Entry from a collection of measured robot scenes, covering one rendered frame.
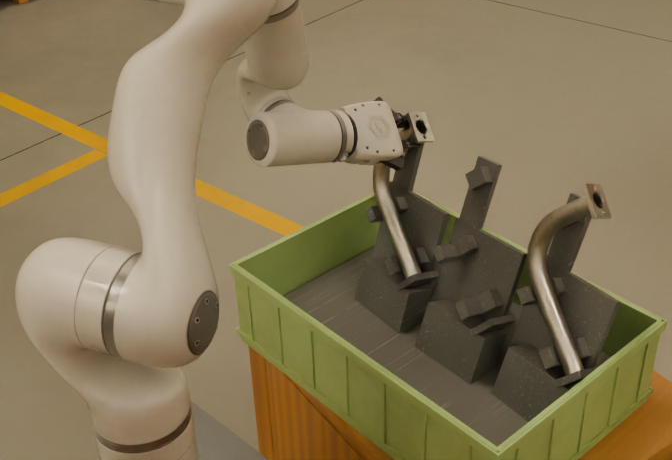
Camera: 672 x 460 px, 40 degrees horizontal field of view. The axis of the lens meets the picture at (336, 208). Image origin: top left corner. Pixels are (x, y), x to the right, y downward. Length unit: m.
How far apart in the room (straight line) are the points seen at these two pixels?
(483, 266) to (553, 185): 2.24
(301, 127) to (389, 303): 0.41
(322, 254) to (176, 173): 0.81
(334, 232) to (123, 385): 0.77
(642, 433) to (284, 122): 0.77
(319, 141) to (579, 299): 0.47
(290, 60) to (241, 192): 2.48
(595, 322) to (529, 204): 2.21
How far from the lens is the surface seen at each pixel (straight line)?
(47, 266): 1.05
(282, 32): 1.25
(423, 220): 1.65
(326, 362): 1.53
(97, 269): 1.02
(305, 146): 1.40
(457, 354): 1.57
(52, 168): 4.12
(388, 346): 1.63
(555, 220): 1.45
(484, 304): 1.56
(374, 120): 1.52
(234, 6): 0.99
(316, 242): 1.76
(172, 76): 1.01
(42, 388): 2.97
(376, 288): 1.68
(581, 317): 1.49
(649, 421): 1.64
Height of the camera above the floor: 1.90
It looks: 32 degrees down
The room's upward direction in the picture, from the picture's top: 2 degrees counter-clockwise
